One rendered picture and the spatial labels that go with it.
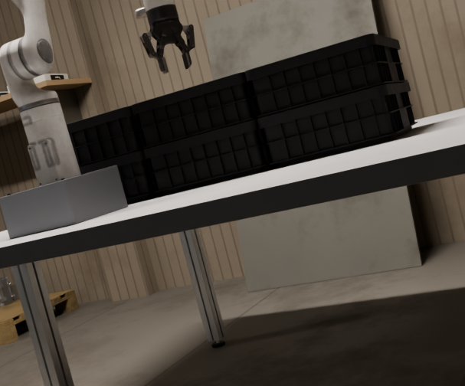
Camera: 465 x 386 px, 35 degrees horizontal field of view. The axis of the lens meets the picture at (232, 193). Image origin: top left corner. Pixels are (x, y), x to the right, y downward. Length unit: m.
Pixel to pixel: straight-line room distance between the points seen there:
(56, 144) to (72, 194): 0.16
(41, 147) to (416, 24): 2.63
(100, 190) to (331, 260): 2.27
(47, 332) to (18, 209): 0.69
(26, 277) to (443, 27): 2.51
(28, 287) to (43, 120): 0.70
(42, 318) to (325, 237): 1.89
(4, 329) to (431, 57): 2.77
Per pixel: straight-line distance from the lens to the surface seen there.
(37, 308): 2.26
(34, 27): 1.74
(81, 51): 4.73
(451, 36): 3.94
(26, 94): 1.72
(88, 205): 1.61
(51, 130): 1.70
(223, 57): 4.13
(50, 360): 2.29
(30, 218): 1.65
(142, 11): 1.93
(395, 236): 3.67
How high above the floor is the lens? 0.78
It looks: 4 degrees down
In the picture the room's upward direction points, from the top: 15 degrees counter-clockwise
